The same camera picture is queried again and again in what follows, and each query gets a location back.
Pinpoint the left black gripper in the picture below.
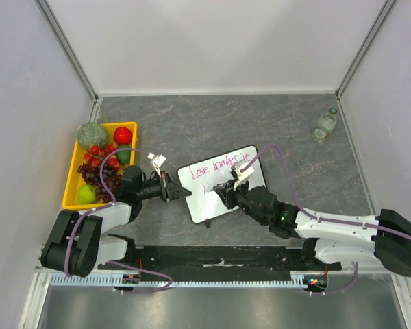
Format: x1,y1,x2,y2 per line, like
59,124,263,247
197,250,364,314
136,171,191,202

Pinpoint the white whiteboard black frame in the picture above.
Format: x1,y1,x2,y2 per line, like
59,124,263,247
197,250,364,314
177,145,258,224

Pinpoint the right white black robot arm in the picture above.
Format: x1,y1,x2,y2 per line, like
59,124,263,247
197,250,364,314
213,180,411,278

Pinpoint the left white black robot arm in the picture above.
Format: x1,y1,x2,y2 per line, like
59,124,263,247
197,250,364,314
40,165,192,278

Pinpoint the green lime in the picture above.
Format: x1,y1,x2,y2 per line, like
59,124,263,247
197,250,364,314
116,145,131,165

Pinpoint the red apple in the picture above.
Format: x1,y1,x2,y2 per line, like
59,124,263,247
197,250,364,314
113,126,133,145

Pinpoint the purple grape bunch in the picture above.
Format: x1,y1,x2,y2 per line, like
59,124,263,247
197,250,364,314
77,164,121,203

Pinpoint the red strawberry cluster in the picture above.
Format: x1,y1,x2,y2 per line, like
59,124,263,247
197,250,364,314
83,143,121,170

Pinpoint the green pear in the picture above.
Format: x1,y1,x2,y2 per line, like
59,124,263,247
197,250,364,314
76,184,97,205

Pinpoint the green netted melon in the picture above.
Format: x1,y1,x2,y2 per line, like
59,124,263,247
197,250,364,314
76,122,109,149

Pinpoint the yellow plastic bin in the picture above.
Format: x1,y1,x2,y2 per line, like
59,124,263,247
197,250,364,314
62,121,138,211

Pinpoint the clear glass bottle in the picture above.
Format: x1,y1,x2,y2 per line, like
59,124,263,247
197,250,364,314
313,108,338,142

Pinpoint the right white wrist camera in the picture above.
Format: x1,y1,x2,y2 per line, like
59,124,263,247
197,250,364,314
230,160,254,191

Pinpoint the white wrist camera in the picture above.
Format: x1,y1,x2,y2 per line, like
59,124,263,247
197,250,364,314
147,152,166,177
230,160,254,191

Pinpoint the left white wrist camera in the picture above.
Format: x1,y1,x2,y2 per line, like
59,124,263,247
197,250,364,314
147,152,166,177

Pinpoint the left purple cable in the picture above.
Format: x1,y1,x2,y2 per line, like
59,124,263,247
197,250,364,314
63,147,174,295

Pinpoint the purple cable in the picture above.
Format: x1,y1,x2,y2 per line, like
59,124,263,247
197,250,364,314
63,147,174,295
245,144,411,296

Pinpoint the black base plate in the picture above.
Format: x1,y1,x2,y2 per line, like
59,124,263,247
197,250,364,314
97,244,342,282

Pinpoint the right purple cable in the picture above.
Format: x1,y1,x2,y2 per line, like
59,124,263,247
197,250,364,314
245,144,411,296

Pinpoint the white slotted cable duct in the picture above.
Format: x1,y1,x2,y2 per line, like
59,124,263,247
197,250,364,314
49,272,324,289

